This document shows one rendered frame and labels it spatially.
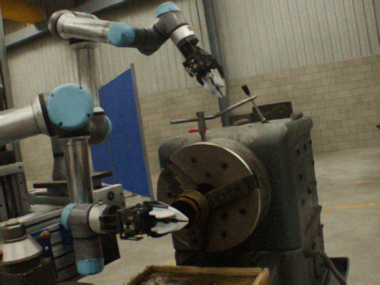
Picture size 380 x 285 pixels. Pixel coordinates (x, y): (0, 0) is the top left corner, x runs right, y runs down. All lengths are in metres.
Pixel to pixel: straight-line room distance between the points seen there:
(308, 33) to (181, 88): 4.20
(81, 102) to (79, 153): 0.20
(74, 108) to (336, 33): 10.35
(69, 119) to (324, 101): 10.18
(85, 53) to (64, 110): 0.62
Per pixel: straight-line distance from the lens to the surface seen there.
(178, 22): 1.25
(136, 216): 0.88
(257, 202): 1.03
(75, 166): 1.13
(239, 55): 11.55
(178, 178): 1.04
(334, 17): 11.16
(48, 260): 0.68
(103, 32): 1.27
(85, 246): 1.04
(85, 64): 1.55
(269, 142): 1.15
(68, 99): 0.97
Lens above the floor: 1.29
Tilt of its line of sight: 3 degrees down
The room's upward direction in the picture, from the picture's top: 9 degrees counter-clockwise
